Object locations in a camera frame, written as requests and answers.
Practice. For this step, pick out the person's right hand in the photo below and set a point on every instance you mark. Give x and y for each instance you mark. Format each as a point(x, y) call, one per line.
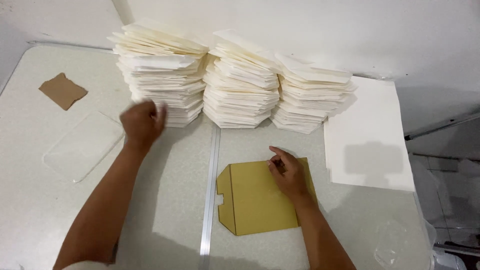
point(290, 176)

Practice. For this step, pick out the clear acrylic plate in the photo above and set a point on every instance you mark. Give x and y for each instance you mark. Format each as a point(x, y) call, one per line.
point(84, 146)

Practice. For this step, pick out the metal rod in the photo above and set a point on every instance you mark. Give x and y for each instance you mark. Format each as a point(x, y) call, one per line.
point(442, 126)

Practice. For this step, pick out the torn brown cardboard piece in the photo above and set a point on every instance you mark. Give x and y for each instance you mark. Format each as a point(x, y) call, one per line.
point(63, 91)

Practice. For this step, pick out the person's left hand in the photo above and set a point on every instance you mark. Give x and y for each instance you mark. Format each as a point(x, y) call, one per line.
point(140, 123)

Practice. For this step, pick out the tall stack of folded white paper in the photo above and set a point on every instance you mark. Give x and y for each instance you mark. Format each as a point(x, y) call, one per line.
point(161, 75)

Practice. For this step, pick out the yellow cardboard template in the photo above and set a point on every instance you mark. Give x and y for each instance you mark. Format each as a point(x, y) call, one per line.
point(255, 198)

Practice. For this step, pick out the person's left fingers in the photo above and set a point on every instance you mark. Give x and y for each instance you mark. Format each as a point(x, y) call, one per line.
point(159, 112)

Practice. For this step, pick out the stack of flat white paper sheets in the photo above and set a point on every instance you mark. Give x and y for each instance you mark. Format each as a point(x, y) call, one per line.
point(369, 135)

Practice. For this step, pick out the clear plastic bag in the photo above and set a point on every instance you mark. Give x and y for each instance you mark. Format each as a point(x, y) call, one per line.
point(407, 240)

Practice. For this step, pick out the middle-sized stack of folded white paper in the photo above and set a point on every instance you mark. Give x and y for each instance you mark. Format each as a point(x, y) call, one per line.
point(240, 82)

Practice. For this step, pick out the short stack of folded white paper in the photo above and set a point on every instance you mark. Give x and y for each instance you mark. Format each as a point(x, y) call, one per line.
point(311, 97)

